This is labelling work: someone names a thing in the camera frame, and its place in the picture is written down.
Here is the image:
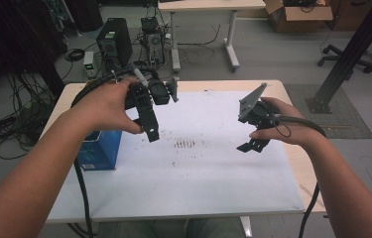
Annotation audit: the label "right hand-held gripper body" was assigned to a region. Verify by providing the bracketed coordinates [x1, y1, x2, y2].
[237, 81, 282, 130]

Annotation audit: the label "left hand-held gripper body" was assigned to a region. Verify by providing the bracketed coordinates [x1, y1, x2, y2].
[123, 64, 180, 111]

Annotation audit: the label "blue cardboard box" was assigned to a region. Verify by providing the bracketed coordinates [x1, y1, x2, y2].
[75, 129, 123, 172]

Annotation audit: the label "person's right hand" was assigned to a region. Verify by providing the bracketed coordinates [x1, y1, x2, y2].
[248, 96, 320, 147]

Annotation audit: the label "person's left hand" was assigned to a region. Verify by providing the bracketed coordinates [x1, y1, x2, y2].
[70, 76, 145, 135]

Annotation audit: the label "open computer case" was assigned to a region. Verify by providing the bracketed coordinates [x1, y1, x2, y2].
[140, 16, 167, 68]

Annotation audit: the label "white table mat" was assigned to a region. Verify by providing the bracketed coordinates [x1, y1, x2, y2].
[46, 90, 306, 222]

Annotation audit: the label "black computer tower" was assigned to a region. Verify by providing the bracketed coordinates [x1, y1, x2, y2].
[95, 17, 134, 67]

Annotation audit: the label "small white power supply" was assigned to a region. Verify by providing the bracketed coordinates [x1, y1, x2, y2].
[82, 50, 96, 79]

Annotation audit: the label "white table leg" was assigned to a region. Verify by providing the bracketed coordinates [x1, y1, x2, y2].
[239, 215, 253, 238]

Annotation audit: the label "grey floor mat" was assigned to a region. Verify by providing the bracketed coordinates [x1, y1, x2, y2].
[284, 83, 372, 140]

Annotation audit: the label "wooden table white legs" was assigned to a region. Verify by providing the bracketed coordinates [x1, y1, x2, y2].
[157, 0, 267, 74]

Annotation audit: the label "black office chair base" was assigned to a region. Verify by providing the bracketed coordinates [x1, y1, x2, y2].
[316, 44, 372, 74]

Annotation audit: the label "open brown cardboard box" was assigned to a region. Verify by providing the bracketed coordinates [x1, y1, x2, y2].
[264, 0, 334, 34]

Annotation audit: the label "black metal stand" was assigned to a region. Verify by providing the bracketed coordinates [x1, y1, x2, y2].
[306, 0, 372, 115]

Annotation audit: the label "black curtain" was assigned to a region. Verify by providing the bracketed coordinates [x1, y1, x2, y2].
[0, 0, 69, 97]

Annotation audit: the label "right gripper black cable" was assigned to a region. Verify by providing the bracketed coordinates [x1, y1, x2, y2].
[271, 113, 327, 238]

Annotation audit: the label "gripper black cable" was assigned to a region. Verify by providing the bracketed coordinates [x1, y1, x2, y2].
[271, 113, 327, 238]
[69, 64, 160, 238]

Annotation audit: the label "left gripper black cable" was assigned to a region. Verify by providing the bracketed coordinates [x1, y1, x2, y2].
[69, 64, 160, 238]

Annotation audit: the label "thin black floor cable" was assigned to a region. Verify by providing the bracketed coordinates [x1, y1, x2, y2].
[177, 23, 222, 66]

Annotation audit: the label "coiled black cable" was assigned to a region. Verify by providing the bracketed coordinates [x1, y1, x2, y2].
[63, 48, 86, 62]

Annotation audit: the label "bundle of black floor cables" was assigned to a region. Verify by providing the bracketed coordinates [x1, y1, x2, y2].
[0, 72, 58, 161]

